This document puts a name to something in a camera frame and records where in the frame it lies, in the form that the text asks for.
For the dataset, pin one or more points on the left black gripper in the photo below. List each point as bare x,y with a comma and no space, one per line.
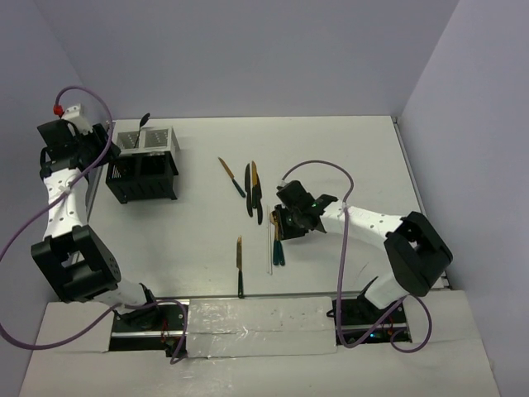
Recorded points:
111,151

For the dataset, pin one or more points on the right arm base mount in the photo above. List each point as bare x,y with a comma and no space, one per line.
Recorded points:
357,319

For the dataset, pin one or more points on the black serrated knife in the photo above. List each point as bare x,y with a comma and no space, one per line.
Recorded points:
248,193

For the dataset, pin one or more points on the clear glass straw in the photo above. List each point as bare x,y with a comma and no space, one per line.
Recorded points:
269,240

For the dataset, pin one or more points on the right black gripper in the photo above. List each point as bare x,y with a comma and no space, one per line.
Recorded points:
284,231

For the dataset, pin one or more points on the gold knife black handle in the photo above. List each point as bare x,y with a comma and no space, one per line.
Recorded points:
255,181

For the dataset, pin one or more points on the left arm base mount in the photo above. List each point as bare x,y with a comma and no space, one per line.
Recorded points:
158,328

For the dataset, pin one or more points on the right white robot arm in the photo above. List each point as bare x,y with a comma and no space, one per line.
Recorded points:
417,254

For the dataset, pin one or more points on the gold knife green handle far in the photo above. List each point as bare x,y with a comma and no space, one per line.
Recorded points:
225,166

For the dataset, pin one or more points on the black spoon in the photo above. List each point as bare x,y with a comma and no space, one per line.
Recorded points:
143,121

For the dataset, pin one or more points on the black knife lower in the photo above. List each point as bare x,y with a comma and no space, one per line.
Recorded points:
260,211

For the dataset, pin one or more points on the gold spoon green handle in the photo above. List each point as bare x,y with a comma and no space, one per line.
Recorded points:
275,222

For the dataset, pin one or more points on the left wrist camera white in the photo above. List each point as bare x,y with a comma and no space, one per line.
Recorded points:
74,119

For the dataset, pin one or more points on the black utensil caddy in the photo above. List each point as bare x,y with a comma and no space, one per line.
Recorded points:
142,177

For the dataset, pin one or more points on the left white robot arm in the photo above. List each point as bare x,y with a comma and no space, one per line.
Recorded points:
75,261

